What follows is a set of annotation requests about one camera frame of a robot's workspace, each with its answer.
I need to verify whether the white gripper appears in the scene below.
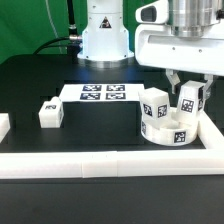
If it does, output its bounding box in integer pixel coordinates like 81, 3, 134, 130
135, 0, 224, 100

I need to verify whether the white round stool seat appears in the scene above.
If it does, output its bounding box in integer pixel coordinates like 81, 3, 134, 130
141, 107, 198, 147

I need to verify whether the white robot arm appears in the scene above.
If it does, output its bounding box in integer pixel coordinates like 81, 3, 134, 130
78, 0, 224, 98

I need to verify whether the white U-shaped fence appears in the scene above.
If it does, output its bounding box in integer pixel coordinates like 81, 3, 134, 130
0, 114, 224, 179

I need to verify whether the white marker sheet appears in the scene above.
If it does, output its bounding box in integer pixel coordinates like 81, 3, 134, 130
59, 83, 144, 102

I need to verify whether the black upright cable connector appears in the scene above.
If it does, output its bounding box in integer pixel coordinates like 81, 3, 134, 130
66, 0, 78, 35

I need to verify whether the black cable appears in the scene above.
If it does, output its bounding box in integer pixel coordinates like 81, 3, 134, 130
33, 35, 83, 55

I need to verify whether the white thin cable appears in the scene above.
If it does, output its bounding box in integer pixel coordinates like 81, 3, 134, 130
45, 0, 64, 55

